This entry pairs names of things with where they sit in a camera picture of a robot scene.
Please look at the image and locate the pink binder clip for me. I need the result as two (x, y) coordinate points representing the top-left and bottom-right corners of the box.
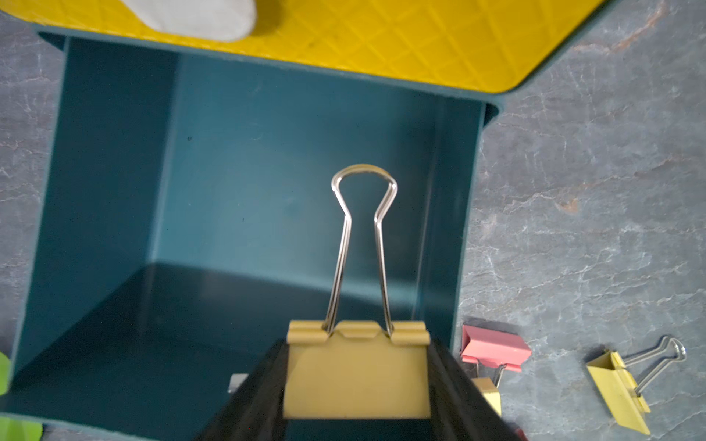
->
(461, 325), (532, 387)
(515, 429), (529, 441)

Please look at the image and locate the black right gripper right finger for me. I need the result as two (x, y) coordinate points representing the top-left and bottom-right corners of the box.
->
(428, 340), (518, 441)

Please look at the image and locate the pink binder clip right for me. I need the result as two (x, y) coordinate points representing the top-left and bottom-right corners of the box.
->
(515, 429), (529, 441)

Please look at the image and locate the green toy shovel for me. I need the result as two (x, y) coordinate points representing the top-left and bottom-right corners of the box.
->
(0, 354), (43, 441)

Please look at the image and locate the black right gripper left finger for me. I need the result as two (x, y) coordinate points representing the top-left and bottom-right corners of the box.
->
(197, 340), (289, 440)

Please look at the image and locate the teal drawer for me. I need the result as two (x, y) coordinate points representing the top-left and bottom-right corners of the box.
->
(1, 36), (498, 440)

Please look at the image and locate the yellow binder clip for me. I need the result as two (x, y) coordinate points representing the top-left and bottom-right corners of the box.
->
(586, 336), (687, 435)
(282, 164), (431, 420)
(472, 378), (502, 416)

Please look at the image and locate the pink binder clip top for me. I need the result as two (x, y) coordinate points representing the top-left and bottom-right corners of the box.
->
(461, 325), (532, 387)

